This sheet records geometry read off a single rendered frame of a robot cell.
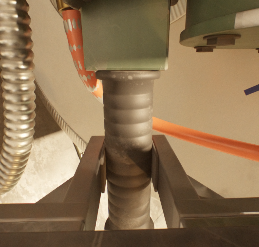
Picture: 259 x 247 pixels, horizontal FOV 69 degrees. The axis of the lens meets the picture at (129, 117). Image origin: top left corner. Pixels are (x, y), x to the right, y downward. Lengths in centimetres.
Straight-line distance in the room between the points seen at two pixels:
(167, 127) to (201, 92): 11
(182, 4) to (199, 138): 18
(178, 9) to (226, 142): 18
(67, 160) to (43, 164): 11
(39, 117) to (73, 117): 41
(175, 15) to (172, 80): 9
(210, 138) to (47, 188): 80
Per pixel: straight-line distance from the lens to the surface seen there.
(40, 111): 94
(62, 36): 51
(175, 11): 29
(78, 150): 94
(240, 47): 19
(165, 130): 19
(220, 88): 27
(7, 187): 19
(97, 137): 16
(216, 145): 18
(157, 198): 41
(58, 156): 93
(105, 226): 18
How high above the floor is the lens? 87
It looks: 47 degrees down
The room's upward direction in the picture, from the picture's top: 70 degrees clockwise
